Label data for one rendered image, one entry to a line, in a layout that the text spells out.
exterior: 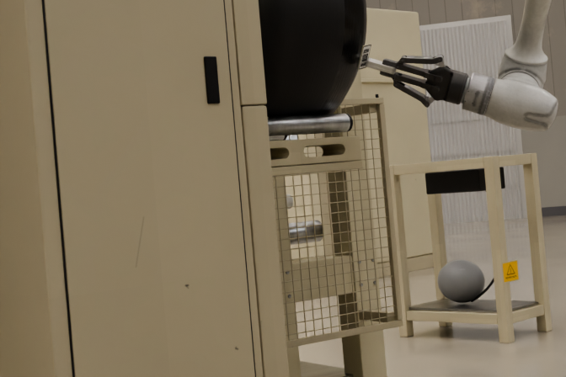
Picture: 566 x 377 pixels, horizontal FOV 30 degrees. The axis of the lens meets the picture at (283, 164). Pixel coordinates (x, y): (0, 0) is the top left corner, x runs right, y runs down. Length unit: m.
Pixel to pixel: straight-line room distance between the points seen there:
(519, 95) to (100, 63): 1.15
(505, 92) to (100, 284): 1.19
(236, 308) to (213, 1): 0.49
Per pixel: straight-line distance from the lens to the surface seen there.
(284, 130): 2.43
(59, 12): 1.58
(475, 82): 2.45
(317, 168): 2.45
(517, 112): 2.44
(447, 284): 4.89
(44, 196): 1.54
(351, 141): 2.51
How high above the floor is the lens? 0.78
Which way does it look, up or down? 1 degrees up
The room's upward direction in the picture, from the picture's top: 5 degrees counter-clockwise
